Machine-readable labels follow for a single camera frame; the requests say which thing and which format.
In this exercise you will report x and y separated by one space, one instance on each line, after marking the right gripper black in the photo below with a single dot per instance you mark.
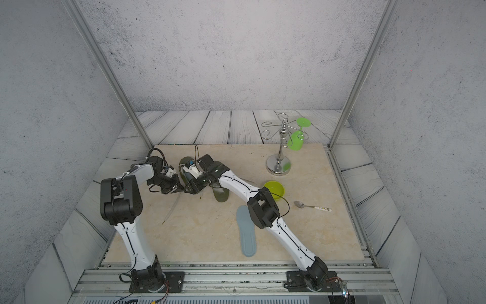
191 182

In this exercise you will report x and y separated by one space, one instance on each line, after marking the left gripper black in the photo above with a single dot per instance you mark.
175 186

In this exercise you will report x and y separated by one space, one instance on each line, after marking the olive green shoe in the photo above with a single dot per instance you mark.
187 183
221 194

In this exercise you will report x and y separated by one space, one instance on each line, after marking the grey-blue insole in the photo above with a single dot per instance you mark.
246 231

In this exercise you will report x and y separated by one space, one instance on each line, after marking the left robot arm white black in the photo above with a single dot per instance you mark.
121 205

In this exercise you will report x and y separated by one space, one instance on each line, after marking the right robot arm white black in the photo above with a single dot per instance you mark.
263 211

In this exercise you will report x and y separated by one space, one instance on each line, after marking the lime green bowl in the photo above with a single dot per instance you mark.
276 189

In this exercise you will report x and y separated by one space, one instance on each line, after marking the chrome cup holder stand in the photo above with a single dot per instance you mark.
278 164

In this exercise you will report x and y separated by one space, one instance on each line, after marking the green plastic wine glass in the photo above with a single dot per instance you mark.
298 137

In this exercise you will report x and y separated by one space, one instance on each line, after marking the metal spoon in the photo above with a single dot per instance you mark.
301 205

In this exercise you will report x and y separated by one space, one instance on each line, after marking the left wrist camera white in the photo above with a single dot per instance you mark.
170 173

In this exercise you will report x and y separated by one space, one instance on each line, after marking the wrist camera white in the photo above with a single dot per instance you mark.
190 170
170 173

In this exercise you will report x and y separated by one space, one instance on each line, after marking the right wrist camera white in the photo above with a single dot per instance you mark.
190 170

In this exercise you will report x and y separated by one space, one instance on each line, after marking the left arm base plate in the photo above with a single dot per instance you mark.
171 281

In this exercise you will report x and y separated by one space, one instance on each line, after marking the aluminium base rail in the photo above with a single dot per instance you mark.
361 282

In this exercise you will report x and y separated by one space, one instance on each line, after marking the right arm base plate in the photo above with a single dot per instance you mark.
300 281

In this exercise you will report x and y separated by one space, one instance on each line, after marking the left aluminium frame post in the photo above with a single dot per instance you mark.
83 28

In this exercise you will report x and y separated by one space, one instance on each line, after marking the aluminium frame post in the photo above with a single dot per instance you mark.
83 28
364 70

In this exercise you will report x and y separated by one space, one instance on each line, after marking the right aluminium frame post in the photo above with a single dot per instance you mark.
364 70

